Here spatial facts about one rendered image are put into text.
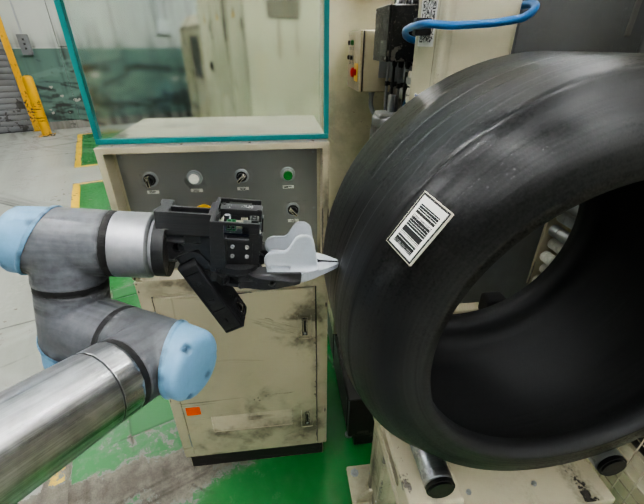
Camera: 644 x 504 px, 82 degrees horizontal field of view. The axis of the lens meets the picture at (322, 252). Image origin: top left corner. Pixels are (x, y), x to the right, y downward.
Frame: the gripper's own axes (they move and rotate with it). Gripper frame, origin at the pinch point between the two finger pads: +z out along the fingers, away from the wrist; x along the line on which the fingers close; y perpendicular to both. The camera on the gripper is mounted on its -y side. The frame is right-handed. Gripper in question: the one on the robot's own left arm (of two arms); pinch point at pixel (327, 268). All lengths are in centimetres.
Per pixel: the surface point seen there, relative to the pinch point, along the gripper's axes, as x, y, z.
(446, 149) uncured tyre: -6.1, 17.3, 8.4
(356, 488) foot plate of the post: 37, -119, 31
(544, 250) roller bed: 38, -15, 64
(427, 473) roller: -9.5, -29.4, 17.8
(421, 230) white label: -10.6, 10.8, 5.9
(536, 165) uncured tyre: -11.3, 17.8, 14.0
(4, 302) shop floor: 179, -145, -173
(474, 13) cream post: 25.7, 31.8, 22.6
